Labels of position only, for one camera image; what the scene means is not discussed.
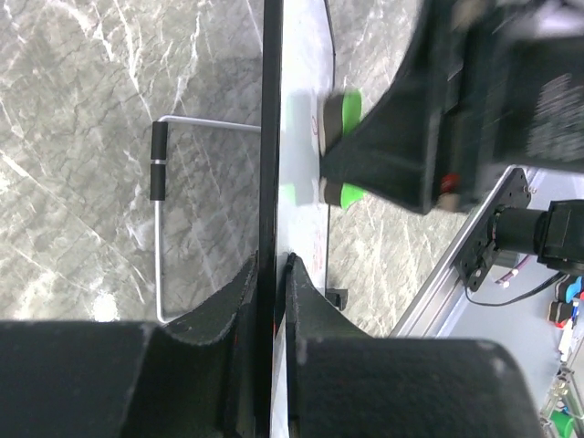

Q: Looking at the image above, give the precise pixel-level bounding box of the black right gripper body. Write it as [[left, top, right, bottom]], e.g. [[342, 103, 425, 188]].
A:
[[435, 1, 583, 210]]

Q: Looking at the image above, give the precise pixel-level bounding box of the white board with black frame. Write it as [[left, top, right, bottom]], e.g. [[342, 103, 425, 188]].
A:
[[150, 0, 350, 438]]

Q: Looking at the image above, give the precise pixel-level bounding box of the green bone-shaped eraser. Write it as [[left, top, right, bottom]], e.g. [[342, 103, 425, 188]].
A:
[[317, 89, 365, 210]]

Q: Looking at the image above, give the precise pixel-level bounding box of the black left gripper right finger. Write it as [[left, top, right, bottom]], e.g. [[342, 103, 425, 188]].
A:
[[285, 255, 543, 437]]

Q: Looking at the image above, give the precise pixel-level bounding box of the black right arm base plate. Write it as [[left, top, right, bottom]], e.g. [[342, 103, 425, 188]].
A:
[[454, 168, 531, 292]]

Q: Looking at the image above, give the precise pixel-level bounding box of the aluminium rail at table front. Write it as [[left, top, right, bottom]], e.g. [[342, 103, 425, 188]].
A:
[[391, 167, 533, 338]]

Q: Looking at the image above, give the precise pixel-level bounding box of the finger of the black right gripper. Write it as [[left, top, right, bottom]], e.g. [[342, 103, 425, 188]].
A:
[[320, 1, 447, 214]]

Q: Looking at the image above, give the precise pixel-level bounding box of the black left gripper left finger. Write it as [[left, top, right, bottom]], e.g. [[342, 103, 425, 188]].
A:
[[1, 257, 256, 437]]

